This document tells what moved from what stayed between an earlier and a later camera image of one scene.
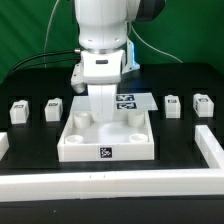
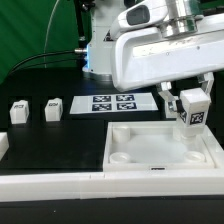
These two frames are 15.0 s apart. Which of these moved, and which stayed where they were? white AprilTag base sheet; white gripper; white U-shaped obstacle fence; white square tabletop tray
Moved: white gripper; white square tabletop tray
Stayed: white U-shaped obstacle fence; white AprilTag base sheet
